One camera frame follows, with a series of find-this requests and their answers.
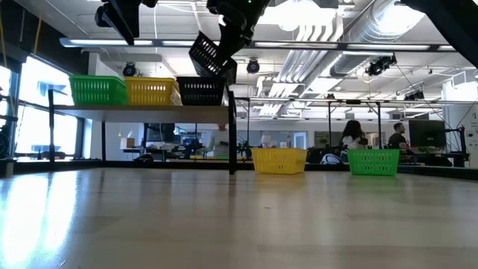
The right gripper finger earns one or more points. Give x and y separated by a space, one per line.
231 43

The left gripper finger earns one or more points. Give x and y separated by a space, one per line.
130 30

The black plastic basket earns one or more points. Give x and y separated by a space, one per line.
201 98
207 56

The black-legged shelf with light board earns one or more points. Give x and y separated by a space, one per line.
149 114

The person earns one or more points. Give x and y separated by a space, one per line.
353 138
220 143
397 138

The small cardboard box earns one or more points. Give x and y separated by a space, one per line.
127 142

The black computer monitor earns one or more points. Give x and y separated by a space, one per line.
426 133

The black ceiling light rail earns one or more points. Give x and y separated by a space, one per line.
336 46

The silver ventilation duct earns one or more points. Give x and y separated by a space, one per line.
373 26

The black metal frame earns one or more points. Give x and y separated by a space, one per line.
354 101

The black ceiling camera cluster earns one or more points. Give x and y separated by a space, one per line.
379 66

